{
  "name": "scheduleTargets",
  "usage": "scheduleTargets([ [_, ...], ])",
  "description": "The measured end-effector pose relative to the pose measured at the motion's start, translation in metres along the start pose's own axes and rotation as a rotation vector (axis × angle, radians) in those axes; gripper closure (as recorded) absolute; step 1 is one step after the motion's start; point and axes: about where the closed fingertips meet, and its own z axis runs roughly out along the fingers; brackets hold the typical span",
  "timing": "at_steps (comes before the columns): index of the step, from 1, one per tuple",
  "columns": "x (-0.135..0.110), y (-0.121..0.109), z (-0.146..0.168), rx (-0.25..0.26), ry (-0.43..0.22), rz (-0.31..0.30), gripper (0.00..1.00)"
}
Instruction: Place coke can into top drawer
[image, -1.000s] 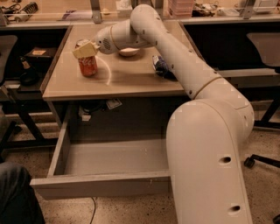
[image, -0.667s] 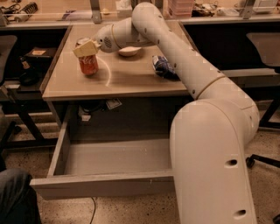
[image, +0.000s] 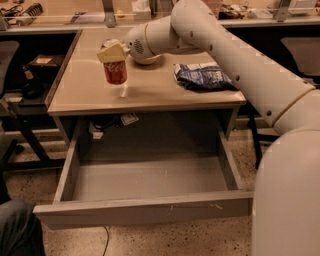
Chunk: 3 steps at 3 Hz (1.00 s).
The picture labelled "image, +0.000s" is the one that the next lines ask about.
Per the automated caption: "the black floor cable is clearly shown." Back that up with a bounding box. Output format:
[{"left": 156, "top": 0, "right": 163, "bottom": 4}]
[{"left": 102, "top": 225, "right": 111, "bottom": 256}]

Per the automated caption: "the black office chair left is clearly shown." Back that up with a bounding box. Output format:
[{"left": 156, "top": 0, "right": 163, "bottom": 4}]
[{"left": 0, "top": 41, "right": 19, "bottom": 173}]

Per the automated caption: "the blue chip bag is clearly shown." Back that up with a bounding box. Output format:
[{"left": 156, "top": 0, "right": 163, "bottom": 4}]
[{"left": 173, "top": 62, "right": 237, "bottom": 91}]

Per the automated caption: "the dark trouser leg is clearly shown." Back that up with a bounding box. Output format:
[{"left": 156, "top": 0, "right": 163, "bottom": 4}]
[{"left": 0, "top": 199, "right": 45, "bottom": 256}]

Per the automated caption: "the white tissue box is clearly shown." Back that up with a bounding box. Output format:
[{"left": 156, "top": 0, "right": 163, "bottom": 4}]
[{"left": 131, "top": 0, "right": 151, "bottom": 20}]

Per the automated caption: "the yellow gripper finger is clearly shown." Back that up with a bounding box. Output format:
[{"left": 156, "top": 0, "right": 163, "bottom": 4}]
[{"left": 97, "top": 40, "right": 130, "bottom": 63}]

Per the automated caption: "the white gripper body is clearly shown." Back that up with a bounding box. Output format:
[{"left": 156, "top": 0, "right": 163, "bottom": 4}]
[{"left": 124, "top": 24, "right": 159, "bottom": 65}]

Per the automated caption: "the white tag under tabletop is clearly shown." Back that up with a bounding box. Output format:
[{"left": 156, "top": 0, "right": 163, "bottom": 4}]
[{"left": 120, "top": 113, "right": 139, "bottom": 126}]

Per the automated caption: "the grey cabinet with tan top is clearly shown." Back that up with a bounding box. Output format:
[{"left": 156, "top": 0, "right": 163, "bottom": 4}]
[{"left": 44, "top": 23, "right": 248, "bottom": 158}]

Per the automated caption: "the grey open top drawer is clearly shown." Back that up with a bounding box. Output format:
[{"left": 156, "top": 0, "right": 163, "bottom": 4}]
[{"left": 35, "top": 119, "right": 253, "bottom": 229}]

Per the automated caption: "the black bag under desk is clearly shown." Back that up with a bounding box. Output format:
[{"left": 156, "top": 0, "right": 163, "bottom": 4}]
[{"left": 22, "top": 65, "right": 44, "bottom": 99}]

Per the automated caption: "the red coke can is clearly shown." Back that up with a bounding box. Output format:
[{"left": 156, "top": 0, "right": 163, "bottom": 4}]
[{"left": 100, "top": 37, "right": 129, "bottom": 86}]

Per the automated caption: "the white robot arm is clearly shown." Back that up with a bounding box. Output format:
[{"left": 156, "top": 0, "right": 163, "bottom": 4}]
[{"left": 98, "top": 0, "right": 320, "bottom": 256}]

